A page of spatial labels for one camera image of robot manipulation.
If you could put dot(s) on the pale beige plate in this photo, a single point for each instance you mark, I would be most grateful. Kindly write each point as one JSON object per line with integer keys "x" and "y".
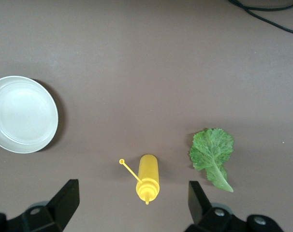
{"x": 23, "y": 116}

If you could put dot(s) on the yellow squeeze bottle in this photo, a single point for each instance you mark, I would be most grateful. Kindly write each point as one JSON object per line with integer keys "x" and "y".
{"x": 148, "y": 171}

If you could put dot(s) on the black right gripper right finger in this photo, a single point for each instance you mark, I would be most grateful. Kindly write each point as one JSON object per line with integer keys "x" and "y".
{"x": 209, "y": 217}

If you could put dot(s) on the green lettuce leaf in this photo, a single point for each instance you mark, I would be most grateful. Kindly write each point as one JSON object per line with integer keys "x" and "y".
{"x": 209, "y": 149}

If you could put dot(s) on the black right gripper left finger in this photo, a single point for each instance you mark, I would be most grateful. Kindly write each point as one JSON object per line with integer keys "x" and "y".
{"x": 57, "y": 212}

